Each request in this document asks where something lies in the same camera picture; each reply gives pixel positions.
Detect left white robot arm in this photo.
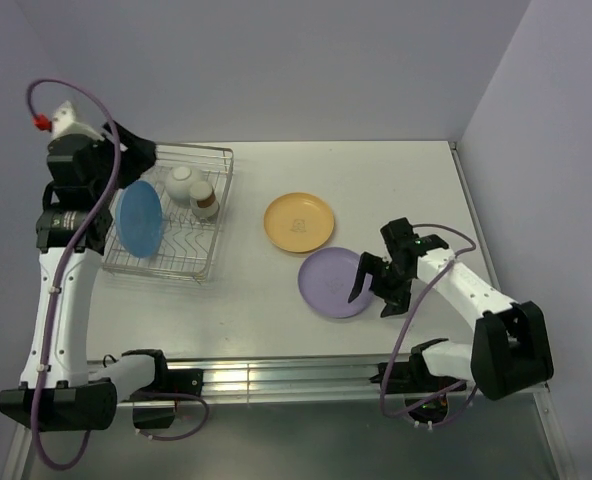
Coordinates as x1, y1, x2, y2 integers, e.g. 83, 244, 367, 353
0, 123, 171, 432

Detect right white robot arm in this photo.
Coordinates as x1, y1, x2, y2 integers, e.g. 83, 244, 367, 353
348, 218, 554, 400

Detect purple plate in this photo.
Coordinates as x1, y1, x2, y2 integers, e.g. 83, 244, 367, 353
297, 247, 374, 319

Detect aluminium mounting rail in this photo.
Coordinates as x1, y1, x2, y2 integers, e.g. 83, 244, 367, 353
168, 355, 387, 405

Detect steel cup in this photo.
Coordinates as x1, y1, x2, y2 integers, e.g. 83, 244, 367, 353
189, 180, 220, 219

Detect metal wire dish rack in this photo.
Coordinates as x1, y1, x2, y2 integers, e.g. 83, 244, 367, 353
102, 142, 234, 283

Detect orange plate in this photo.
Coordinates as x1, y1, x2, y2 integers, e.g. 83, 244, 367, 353
263, 192, 335, 254

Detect blue plate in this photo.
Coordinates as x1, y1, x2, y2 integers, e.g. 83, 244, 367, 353
115, 180, 163, 258

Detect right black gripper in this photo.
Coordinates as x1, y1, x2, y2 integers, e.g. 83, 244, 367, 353
348, 251, 414, 318

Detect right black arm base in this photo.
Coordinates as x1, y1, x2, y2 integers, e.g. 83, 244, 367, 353
386, 361, 466, 423

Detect white ceramic bowl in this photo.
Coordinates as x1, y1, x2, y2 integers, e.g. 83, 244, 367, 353
165, 166, 204, 207

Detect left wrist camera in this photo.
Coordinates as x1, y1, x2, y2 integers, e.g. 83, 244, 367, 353
33, 101, 103, 140

